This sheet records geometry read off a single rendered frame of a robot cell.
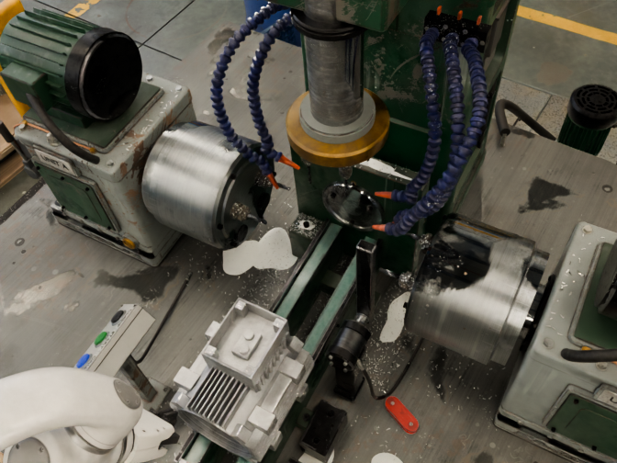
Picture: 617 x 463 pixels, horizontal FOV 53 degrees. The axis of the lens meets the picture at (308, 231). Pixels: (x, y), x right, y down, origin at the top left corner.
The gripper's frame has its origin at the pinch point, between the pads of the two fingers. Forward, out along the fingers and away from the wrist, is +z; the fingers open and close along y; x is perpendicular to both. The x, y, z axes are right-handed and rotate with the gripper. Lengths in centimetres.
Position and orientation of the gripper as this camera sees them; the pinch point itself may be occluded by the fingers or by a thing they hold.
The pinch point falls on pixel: (165, 420)
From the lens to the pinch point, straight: 109.9
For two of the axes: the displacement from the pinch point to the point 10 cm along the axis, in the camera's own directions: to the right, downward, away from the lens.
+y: 8.8, 3.5, -3.2
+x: 3.8, -9.3, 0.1
